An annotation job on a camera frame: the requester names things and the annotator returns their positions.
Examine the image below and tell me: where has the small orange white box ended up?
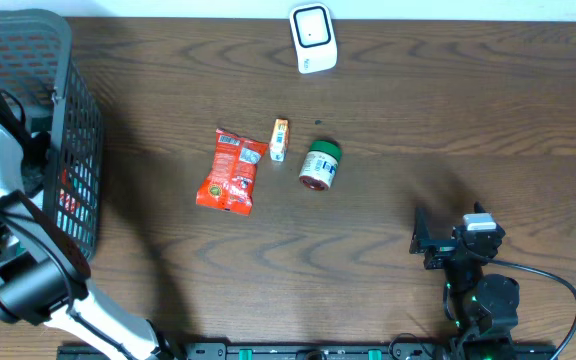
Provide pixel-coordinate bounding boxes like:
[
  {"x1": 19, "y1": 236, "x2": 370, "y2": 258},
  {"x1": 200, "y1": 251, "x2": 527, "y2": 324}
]
[{"x1": 269, "y1": 118, "x2": 290, "y2": 162}]

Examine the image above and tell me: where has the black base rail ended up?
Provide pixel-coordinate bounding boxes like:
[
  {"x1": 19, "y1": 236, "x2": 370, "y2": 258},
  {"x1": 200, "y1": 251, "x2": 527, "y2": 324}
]
[{"x1": 56, "y1": 338, "x2": 556, "y2": 360}]

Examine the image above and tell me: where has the green lid white jar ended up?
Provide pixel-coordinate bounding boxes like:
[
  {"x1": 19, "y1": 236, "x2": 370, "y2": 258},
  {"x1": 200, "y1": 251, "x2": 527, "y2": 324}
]
[{"x1": 299, "y1": 140, "x2": 342, "y2": 191}]

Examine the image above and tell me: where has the green 3M wipes pack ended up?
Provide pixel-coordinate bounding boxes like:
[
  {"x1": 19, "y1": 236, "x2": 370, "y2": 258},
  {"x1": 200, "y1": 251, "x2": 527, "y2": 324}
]
[{"x1": 25, "y1": 104, "x2": 54, "y2": 133}]

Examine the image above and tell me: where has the white barcode scanner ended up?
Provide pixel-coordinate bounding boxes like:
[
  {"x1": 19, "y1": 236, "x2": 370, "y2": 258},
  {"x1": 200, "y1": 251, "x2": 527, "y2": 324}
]
[{"x1": 289, "y1": 3, "x2": 338, "y2": 74}]

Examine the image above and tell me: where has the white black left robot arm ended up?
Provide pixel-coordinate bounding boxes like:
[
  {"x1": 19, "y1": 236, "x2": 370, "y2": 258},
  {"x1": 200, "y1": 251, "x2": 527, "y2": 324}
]
[{"x1": 0, "y1": 89, "x2": 183, "y2": 359}]

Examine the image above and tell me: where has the grey plastic shopping basket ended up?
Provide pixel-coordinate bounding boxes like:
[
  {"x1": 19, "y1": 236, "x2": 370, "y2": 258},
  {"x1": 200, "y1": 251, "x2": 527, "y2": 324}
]
[{"x1": 0, "y1": 9, "x2": 104, "y2": 259}]

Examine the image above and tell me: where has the red snack bag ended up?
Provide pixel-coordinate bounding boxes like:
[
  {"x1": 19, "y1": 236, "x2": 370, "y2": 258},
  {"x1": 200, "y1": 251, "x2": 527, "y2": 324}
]
[{"x1": 196, "y1": 129, "x2": 268, "y2": 216}]

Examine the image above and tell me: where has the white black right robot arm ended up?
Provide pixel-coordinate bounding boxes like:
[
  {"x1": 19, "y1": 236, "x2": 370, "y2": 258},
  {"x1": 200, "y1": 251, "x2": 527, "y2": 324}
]
[{"x1": 409, "y1": 203, "x2": 519, "y2": 341}]

